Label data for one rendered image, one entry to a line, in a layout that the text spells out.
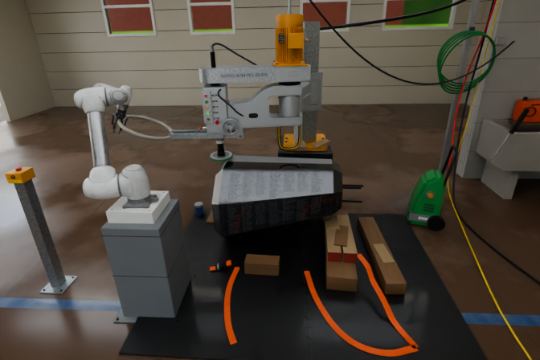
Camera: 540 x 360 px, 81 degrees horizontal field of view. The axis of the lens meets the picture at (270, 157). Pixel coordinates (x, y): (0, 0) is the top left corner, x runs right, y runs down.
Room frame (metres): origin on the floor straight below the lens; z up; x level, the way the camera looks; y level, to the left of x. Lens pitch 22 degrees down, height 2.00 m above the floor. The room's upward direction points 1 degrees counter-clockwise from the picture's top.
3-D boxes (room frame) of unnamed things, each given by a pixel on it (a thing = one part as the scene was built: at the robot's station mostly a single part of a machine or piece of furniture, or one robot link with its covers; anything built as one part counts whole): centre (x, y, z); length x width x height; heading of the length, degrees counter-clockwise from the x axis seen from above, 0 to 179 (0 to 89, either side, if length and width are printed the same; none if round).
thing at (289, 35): (2.86, -0.19, 1.90); 0.31 x 0.28 x 0.40; 3
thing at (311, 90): (3.30, -0.34, 1.36); 0.74 x 0.34 x 0.25; 160
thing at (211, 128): (2.85, 0.39, 1.32); 0.36 x 0.22 x 0.45; 93
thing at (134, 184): (1.95, 0.93, 1.05); 0.18 x 0.16 x 0.22; 110
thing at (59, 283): (2.12, 1.83, 0.54); 0.20 x 0.20 x 1.09; 85
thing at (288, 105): (2.88, -0.19, 1.34); 0.19 x 0.19 x 0.20
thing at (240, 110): (2.85, 0.08, 1.30); 0.74 x 0.23 x 0.49; 93
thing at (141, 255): (1.95, 0.92, 0.40); 0.50 x 0.50 x 0.80; 86
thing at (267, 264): (2.22, 0.09, 0.07); 0.30 x 0.12 x 0.12; 83
